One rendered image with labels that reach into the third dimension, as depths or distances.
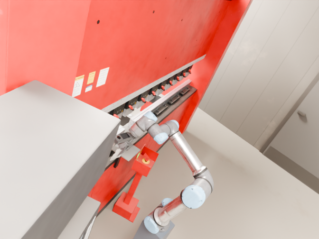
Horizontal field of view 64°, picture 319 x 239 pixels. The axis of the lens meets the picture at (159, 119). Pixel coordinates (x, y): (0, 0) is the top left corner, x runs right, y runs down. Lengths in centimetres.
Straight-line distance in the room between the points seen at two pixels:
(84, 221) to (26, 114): 40
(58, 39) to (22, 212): 47
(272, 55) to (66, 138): 446
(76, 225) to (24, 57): 49
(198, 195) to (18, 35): 109
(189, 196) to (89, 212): 68
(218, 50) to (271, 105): 168
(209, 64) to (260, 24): 142
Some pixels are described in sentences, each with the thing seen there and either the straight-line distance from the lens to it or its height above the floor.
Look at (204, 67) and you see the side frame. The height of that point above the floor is 122.
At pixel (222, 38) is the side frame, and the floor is 169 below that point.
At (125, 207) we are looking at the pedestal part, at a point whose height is 12.
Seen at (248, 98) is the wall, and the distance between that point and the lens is 501.
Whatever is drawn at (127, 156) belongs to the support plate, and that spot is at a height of 100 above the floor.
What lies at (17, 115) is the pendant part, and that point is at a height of 195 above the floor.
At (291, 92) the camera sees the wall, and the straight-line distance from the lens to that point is 481.
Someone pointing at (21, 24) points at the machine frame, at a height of 209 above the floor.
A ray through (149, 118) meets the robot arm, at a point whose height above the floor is 156.
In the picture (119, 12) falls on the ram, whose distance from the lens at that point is 135.
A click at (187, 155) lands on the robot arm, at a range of 151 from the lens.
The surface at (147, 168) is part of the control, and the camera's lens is 232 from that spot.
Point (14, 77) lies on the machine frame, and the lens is 71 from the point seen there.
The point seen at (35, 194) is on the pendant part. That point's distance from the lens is 46.
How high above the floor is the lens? 232
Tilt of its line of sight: 31 degrees down
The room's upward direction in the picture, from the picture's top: 23 degrees clockwise
